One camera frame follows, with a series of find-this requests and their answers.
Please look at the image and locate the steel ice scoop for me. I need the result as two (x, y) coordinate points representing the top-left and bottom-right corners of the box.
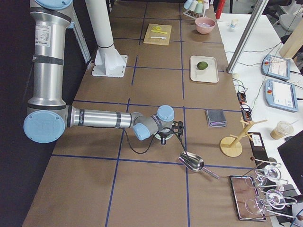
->
(178, 151), (220, 180)

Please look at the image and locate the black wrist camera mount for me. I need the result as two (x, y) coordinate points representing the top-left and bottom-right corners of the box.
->
(171, 121), (184, 138)

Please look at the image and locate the teach pendant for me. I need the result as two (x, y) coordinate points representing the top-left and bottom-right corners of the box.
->
(265, 79), (298, 113)
(261, 54), (291, 80)

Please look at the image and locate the folded grey cloth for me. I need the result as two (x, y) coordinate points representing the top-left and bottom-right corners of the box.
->
(205, 109), (227, 127)

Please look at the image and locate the aluminium frame post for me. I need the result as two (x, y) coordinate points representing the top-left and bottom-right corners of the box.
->
(226, 0), (268, 74)

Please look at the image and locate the black power strip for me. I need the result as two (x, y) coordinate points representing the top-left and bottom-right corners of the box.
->
(236, 91), (252, 122)

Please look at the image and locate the pink bowl with ice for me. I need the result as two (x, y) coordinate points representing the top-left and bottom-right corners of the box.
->
(195, 17), (216, 35)

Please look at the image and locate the mint green bowl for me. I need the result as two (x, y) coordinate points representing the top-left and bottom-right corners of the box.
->
(155, 132), (173, 145)

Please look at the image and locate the white rabbit tray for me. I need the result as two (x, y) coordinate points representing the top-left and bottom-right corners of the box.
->
(190, 55), (219, 83)

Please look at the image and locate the steel mirror tray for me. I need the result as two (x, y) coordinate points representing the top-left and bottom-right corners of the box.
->
(229, 175), (267, 222)

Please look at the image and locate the bamboo cutting board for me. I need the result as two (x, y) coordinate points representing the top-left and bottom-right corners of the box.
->
(143, 23), (172, 46)

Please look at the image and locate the white paper cup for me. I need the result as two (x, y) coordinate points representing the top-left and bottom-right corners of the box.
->
(229, 18), (239, 31)

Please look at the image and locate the mint green cup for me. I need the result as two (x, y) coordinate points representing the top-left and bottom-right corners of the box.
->
(194, 2), (203, 14)

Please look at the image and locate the iced coffee cup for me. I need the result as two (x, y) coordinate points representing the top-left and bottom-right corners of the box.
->
(270, 120), (299, 140)

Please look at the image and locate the white plastic spoon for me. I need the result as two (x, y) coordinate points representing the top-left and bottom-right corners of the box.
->
(150, 36), (167, 40)

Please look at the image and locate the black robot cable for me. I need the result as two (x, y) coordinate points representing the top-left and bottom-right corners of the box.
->
(124, 126), (189, 157)

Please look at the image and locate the white cup rack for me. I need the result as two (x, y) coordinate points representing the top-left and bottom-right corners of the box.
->
(183, 10), (205, 19)

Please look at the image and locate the wooden mug tree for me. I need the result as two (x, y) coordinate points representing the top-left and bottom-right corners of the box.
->
(220, 118), (267, 157)

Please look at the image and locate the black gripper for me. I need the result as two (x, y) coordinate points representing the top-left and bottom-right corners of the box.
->
(158, 129), (173, 145)

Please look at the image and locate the green avocado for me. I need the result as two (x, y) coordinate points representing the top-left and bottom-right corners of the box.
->
(196, 61), (208, 70)

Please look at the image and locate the light blue cup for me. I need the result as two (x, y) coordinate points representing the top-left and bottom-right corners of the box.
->
(183, 0), (193, 9)

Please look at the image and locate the lower teach pendant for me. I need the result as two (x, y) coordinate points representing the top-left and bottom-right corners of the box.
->
(265, 79), (298, 113)

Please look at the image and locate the upper teach pendant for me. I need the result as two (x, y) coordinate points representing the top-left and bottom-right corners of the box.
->
(261, 54), (291, 80)

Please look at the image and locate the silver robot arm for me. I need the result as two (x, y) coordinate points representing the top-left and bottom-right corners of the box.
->
(23, 0), (174, 143)

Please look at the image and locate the red fire extinguisher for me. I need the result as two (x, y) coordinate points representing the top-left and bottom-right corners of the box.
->
(215, 0), (226, 20)

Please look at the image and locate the black box with label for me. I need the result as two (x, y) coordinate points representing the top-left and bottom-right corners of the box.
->
(249, 132), (268, 161)

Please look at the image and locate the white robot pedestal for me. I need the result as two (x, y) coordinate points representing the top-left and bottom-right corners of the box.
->
(85, 0), (128, 78)

